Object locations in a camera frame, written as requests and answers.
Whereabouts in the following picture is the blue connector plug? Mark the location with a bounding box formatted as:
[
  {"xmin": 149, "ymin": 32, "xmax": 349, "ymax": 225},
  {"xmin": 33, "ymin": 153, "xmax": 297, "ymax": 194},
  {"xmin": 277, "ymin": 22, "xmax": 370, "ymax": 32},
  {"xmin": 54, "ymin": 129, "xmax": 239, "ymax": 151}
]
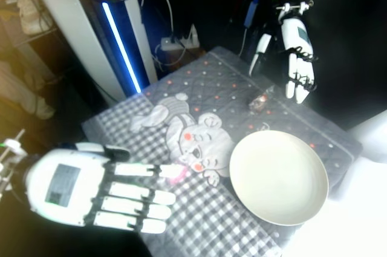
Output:
[{"xmin": 243, "ymin": 0, "xmax": 261, "ymax": 28}]

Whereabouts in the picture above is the beige item on shelf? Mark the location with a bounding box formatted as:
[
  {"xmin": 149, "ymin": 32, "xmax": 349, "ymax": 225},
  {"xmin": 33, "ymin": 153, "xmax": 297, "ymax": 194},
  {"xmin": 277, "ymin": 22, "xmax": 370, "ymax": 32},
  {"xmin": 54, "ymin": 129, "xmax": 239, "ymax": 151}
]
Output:
[{"xmin": 15, "ymin": 0, "xmax": 51, "ymax": 34}]

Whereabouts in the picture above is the cream round plate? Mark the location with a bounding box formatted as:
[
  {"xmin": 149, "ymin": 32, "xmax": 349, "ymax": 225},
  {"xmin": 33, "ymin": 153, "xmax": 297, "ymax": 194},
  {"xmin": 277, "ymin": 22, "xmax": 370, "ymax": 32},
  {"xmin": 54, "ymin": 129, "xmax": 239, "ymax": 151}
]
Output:
[{"xmin": 229, "ymin": 129, "xmax": 330, "ymax": 227}]

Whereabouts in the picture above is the white power strip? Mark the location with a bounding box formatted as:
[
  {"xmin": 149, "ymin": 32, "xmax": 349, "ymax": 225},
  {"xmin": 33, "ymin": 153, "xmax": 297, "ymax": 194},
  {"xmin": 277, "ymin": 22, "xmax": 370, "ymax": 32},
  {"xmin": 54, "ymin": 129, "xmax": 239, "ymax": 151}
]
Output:
[{"xmin": 159, "ymin": 24, "xmax": 201, "ymax": 51}]

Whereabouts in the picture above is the white tower with blue light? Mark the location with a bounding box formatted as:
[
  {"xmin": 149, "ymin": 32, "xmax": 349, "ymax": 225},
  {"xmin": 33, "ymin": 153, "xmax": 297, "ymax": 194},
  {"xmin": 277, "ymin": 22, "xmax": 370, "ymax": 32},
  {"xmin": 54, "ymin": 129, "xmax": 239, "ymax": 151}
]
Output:
[{"xmin": 28, "ymin": 0, "xmax": 160, "ymax": 107}]

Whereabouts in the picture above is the pink toy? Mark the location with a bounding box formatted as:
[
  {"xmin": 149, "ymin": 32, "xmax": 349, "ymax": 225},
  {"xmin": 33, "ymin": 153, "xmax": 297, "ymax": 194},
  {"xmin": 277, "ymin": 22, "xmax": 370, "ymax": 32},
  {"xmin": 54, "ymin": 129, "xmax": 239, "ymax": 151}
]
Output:
[{"xmin": 165, "ymin": 163, "xmax": 190, "ymax": 186}]

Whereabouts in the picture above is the white rounded object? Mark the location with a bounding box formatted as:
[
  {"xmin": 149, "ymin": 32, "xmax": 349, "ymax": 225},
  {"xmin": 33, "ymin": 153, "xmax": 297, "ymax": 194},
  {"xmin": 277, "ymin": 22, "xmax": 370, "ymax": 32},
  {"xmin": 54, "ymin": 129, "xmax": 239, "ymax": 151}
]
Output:
[{"xmin": 346, "ymin": 108, "xmax": 387, "ymax": 164}]

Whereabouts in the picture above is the beige crumpled cloth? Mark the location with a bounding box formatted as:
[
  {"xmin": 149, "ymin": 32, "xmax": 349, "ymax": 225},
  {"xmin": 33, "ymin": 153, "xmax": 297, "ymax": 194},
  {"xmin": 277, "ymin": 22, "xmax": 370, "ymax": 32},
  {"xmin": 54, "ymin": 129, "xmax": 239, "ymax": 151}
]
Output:
[{"xmin": 0, "ymin": 59, "xmax": 57, "ymax": 120}]

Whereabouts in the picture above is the small brown snack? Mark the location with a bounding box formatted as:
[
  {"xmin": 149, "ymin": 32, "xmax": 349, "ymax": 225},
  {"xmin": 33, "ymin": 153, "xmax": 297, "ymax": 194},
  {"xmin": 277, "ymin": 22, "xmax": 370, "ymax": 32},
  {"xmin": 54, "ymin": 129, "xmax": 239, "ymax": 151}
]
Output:
[{"xmin": 247, "ymin": 86, "xmax": 276, "ymax": 111}]

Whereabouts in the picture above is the white cable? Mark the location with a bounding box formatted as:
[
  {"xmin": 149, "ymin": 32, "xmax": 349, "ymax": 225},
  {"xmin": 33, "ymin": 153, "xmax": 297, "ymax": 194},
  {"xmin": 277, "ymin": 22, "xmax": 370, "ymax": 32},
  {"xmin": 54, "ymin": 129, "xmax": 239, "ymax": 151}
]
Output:
[{"xmin": 140, "ymin": 0, "xmax": 175, "ymax": 40}]

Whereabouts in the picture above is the grey quilt with bear print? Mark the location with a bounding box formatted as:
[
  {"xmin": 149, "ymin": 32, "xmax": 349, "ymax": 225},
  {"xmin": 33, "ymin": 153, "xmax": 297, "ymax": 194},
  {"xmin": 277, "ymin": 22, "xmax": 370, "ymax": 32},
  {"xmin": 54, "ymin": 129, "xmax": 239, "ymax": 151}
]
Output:
[{"xmin": 80, "ymin": 45, "xmax": 363, "ymax": 257}]

